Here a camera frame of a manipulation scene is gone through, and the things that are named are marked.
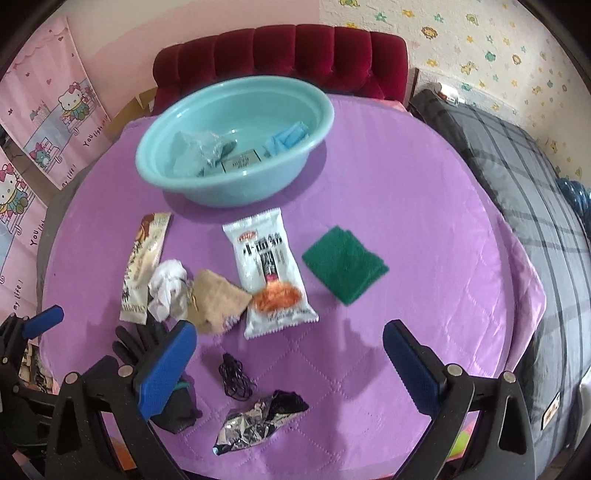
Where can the purple quilted table cover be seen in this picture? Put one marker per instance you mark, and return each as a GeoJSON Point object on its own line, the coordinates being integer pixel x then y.
{"type": "Point", "coordinates": [457, 276]}

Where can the white plastic bag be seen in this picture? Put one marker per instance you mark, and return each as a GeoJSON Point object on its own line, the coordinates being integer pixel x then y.
{"type": "Point", "coordinates": [168, 291]}

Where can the clear zip bag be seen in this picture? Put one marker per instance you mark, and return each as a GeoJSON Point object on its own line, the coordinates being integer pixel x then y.
{"type": "Point", "coordinates": [199, 154]}

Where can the red velvet tufted sofa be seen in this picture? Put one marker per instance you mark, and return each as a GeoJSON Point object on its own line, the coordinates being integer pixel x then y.
{"type": "Point", "coordinates": [338, 60]}

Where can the silver foil wrapper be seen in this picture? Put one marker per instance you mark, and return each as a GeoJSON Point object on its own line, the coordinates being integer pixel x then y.
{"type": "Point", "coordinates": [249, 428]}

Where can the grey plaid bed cover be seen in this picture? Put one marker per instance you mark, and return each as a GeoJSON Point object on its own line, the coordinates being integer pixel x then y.
{"type": "Point", "coordinates": [521, 181]}

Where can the black glove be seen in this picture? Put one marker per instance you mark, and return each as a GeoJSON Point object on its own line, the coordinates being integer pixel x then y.
{"type": "Point", "coordinates": [179, 412]}

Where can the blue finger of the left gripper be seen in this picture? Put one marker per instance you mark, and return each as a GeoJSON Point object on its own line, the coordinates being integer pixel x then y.
{"type": "Point", "coordinates": [16, 332]}

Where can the dark blue starry blanket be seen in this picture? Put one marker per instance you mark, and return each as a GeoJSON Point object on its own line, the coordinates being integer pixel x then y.
{"type": "Point", "coordinates": [578, 198]}

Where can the pink Hello Kitty curtain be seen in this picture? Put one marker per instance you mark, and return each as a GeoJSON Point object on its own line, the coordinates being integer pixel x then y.
{"type": "Point", "coordinates": [51, 111]}

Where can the teal plastic basin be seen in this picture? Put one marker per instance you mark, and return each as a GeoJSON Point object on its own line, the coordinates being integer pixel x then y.
{"type": "Point", "coordinates": [249, 110]}

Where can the cardboard box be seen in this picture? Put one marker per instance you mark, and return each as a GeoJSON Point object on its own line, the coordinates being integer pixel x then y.
{"type": "Point", "coordinates": [139, 106]}

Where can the yellow green ball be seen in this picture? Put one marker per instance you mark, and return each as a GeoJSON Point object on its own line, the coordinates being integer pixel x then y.
{"type": "Point", "coordinates": [461, 442]}

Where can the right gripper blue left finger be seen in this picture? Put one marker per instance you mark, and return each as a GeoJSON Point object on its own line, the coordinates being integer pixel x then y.
{"type": "Point", "coordinates": [79, 446]}

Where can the white spicy snack packet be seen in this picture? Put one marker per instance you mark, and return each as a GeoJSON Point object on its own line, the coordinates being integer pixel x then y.
{"type": "Point", "coordinates": [268, 271]}

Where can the beige oatmeal sachet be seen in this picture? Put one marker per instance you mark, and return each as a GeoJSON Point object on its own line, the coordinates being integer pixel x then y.
{"type": "Point", "coordinates": [144, 258]}

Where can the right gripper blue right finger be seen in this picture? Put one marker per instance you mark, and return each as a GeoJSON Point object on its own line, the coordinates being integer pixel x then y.
{"type": "Point", "coordinates": [501, 445]}

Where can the beige brown sock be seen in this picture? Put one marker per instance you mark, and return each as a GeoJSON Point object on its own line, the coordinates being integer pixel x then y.
{"type": "Point", "coordinates": [215, 304]}

